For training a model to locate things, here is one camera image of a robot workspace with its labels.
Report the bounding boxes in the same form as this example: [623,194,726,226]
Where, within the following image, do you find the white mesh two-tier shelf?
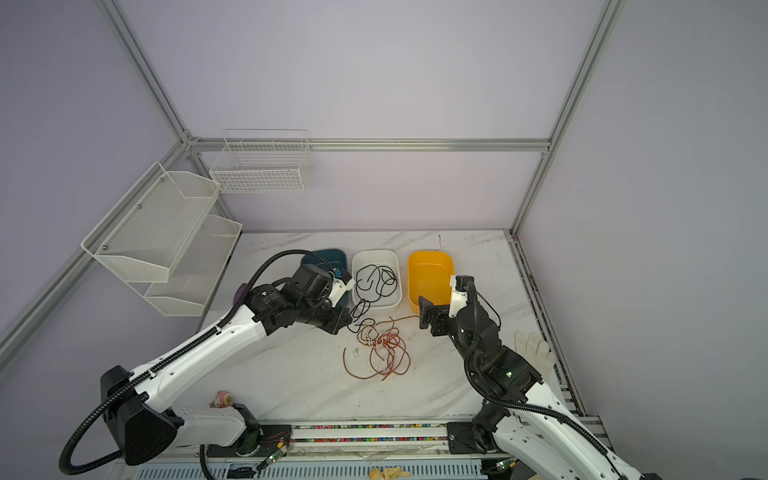
[81,163,242,317]

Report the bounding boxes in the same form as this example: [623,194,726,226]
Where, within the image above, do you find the pink small toy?
[209,390,234,409]

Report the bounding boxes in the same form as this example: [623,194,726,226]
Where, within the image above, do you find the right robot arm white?
[419,284,645,479]

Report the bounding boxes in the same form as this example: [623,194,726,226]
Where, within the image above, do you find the white wire basket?
[209,129,313,194]

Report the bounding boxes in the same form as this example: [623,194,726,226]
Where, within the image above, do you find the white plastic bin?
[352,250,403,318]

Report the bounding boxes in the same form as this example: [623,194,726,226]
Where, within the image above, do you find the yellow plastic bin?
[407,250,455,314]

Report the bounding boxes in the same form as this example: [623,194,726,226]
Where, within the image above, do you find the white work glove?
[514,331,557,381]

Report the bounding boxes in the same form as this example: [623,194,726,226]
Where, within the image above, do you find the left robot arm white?
[58,249,355,475]

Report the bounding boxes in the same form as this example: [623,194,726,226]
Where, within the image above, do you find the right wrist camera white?
[448,275,474,318]

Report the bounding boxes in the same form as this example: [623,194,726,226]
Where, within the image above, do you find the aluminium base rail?
[110,418,538,479]

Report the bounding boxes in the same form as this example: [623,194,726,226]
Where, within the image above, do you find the red orange cables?
[356,314,421,381]

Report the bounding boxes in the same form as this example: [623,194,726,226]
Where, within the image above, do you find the teal plastic bin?
[300,248,351,282]

